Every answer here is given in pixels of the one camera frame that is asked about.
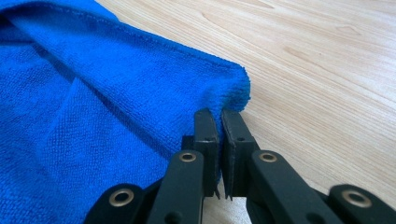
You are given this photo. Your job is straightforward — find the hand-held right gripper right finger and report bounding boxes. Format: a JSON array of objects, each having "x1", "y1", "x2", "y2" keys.
[{"x1": 219, "y1": 108, "x2": 262, "y2": 201}]

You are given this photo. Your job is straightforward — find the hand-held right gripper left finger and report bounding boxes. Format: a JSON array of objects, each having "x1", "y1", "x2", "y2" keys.
[{"x1": 181, "y1": 107, "x2": 220, "y2": 200}]

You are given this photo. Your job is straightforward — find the blue microfibre cloth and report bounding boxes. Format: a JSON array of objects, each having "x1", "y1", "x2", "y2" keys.
[{"x1": 0, "y1": 0, "x2": 252, "y2": 224}]

